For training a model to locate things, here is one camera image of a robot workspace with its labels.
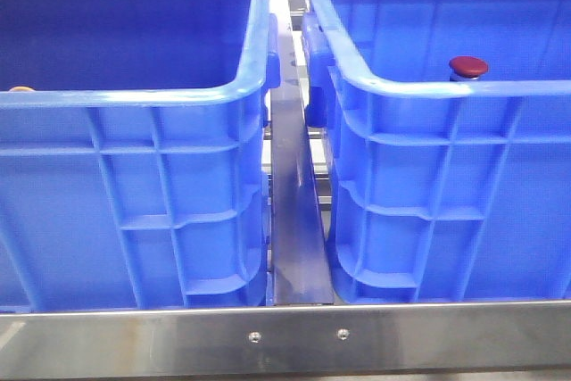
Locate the red mushroom push button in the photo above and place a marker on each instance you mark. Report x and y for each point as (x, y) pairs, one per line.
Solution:
(467, 68)

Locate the yellow mushroom push button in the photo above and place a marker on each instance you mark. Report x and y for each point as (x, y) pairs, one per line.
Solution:
(21, 89)

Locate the right blue plastic crate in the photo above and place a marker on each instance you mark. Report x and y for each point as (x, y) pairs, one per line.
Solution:
(445, 191)

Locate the blue plastic crate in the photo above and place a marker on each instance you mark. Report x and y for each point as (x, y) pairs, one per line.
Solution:
(445, 191)
(131, 177)

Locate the left blue plastic crate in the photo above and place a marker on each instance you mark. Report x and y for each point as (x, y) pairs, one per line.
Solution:
(131, 177)

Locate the steel front shelf rail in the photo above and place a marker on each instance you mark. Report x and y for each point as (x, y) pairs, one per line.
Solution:
(306, 340)

